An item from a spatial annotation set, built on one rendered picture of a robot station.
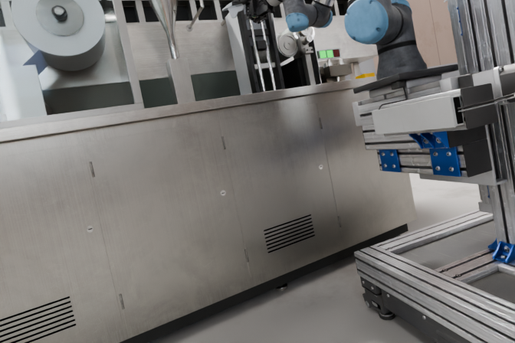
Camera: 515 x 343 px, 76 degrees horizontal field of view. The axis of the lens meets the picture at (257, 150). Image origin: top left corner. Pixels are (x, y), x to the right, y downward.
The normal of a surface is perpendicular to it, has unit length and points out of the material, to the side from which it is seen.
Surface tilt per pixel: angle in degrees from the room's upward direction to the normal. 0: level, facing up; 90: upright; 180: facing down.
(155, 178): 90
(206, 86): 90
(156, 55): 90
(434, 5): 90
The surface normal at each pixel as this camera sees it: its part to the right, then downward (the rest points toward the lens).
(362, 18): -0.68, 0.30
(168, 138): 0.41, -0.04
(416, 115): -0.93, 0.20
